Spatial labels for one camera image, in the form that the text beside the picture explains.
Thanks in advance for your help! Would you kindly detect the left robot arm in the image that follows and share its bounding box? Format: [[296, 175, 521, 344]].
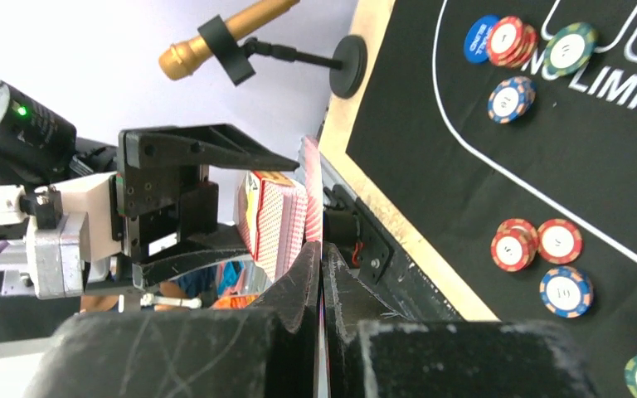
[[0, 80, 298, 299]]

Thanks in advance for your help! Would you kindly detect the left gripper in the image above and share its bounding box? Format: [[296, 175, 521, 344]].
[[0, 124, 299, 299]]

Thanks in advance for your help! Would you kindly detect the red poker chip stack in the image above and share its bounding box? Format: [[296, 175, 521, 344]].
[[490, 218, 540, 272]]

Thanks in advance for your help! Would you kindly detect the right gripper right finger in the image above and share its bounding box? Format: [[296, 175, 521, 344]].
[[322, 244, 597, 397]]

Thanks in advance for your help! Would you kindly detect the playing card deck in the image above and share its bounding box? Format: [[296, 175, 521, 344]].
[[234, 171, 308, 282]]

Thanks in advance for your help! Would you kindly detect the black poker table mat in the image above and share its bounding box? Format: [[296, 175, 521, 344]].
[[347, 1, 637, 397]]

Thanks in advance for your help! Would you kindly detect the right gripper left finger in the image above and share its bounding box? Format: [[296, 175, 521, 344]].
[[25, 242, 321, 397]]

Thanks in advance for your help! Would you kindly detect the single red poker chip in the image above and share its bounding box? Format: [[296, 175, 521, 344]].
[[486, 16, 538, 69]]

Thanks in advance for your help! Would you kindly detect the blue small blind button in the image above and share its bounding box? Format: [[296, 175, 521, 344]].
[[463, 14, 501, 64]]

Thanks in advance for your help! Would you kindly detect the single playing card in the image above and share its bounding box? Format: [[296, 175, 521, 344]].
[[303, 137, 330, 397]]

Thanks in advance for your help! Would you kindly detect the single green poker chip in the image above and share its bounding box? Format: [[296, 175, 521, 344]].
[[543, 22, 598, 77]]

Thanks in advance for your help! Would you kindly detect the blue poker chip stack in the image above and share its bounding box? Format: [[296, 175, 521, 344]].
[[539, 266, 594, 318]]

